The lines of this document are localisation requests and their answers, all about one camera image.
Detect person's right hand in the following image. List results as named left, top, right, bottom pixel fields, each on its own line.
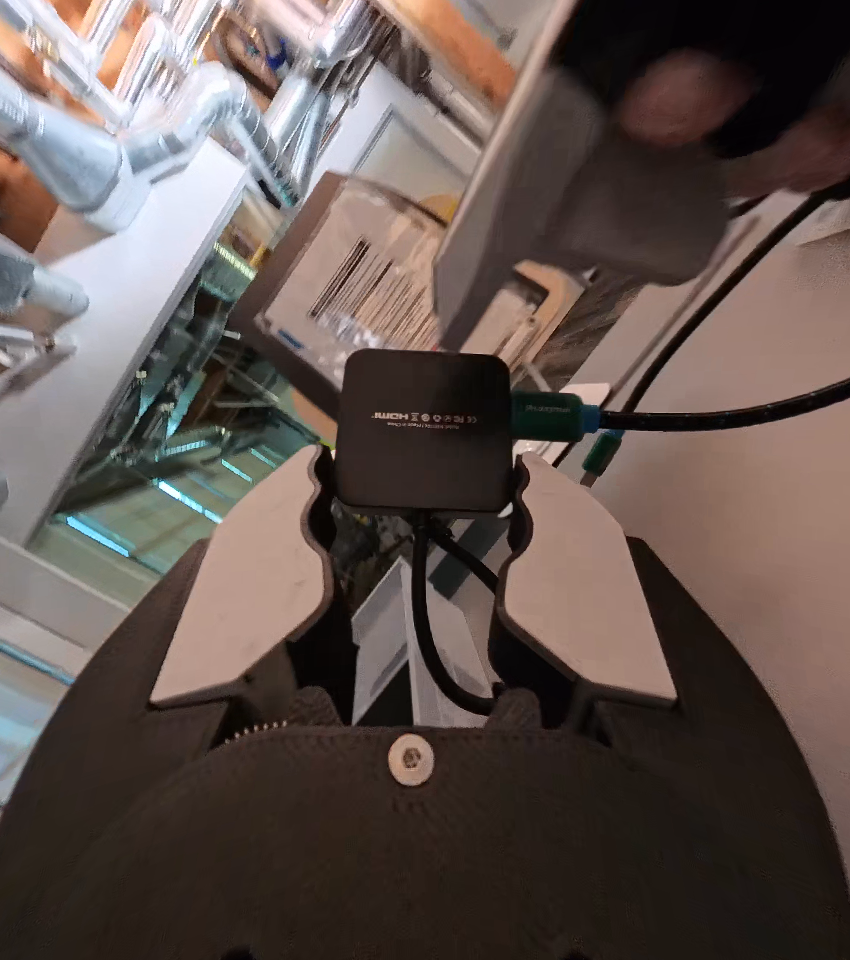
left=623, top=52, right=850, bottom=196

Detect instruction sign on wooden board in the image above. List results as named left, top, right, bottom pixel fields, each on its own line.
left=226, top=171, right=471, bottom=395

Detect black hdmi splitter box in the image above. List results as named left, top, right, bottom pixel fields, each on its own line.
left=335, top=348, right=514, bottom=519

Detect black looped splitter cable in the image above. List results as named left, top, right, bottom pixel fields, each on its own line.
left=406, top=510, right=507, bottom=715

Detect silver ventilation duct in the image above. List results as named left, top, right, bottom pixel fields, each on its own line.
left=0, top=232, right=92, bottom=320
left=0, top=60, right=280, bottom=230
left=260, top=0, right=374, bottom=207

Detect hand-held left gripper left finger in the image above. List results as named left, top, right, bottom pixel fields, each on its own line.
left=147, top=446, right=338, bottom=710

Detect black hdmi cable green plugs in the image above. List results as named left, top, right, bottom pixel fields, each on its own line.
left=509, top=191, right=850, bottom=489

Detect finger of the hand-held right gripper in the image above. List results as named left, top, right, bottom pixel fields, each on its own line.
left=517, top=69, right=732, bottom=288
left=432, top=0, right=600, bottom=348

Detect white sign stand base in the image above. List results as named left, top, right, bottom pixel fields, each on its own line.
left=481, top=258, right=615, bottom=470

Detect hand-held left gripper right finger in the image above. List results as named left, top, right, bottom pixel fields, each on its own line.
left=491, top=452, right=680, bottom=710

